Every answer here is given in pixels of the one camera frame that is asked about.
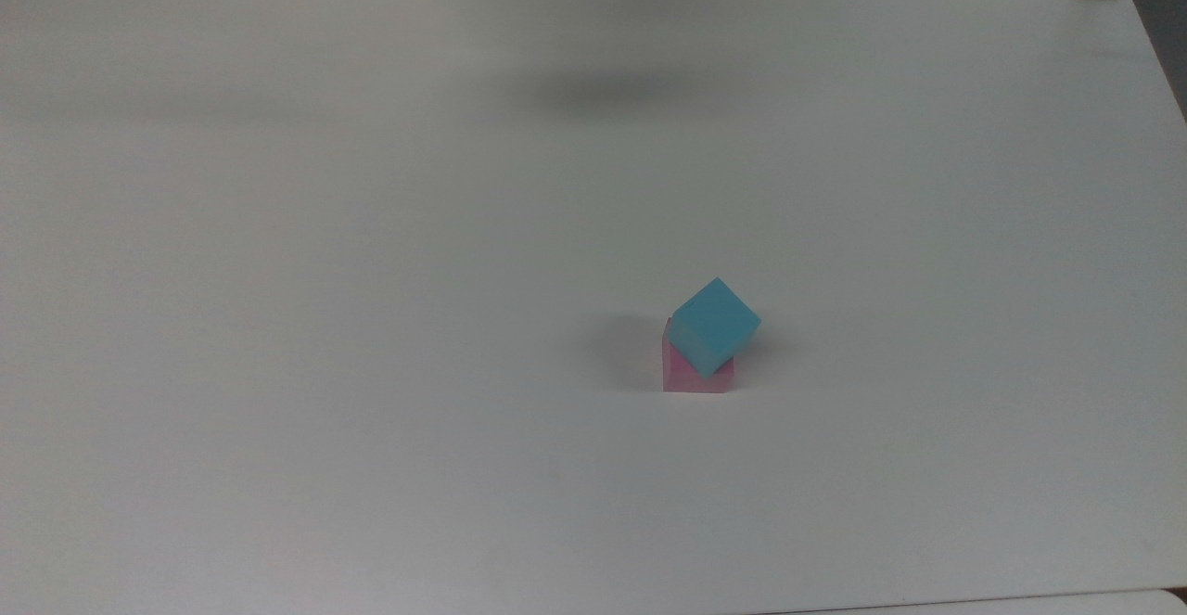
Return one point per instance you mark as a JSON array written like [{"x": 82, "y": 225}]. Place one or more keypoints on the blue cube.
[{"x": 715, "y": 325}]

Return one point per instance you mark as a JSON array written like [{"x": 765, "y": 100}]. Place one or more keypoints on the pink cube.
[{"x": 684, "y": 377}]

